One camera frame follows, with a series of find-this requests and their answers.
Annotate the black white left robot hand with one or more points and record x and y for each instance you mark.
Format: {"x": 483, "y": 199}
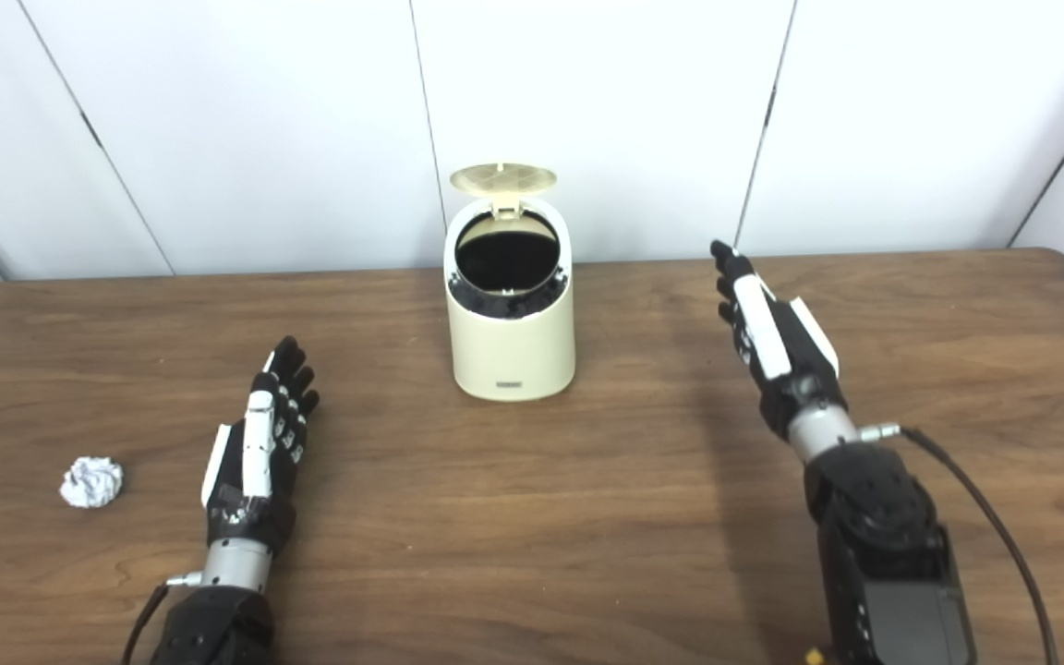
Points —
{"x": 250, "y": 517}

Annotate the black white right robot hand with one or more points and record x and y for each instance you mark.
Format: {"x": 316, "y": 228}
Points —
{"x": 795, "y": 369}

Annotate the white paper ball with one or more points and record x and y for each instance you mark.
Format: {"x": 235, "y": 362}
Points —
{"x": 91, "y": 482}

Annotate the cream round bin lid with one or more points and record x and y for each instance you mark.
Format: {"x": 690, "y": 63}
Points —
{"x": 502, "y": 177}

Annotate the cream-colored desktop bin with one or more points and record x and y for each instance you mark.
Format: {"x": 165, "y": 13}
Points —
{"x": 513, "y": 351}

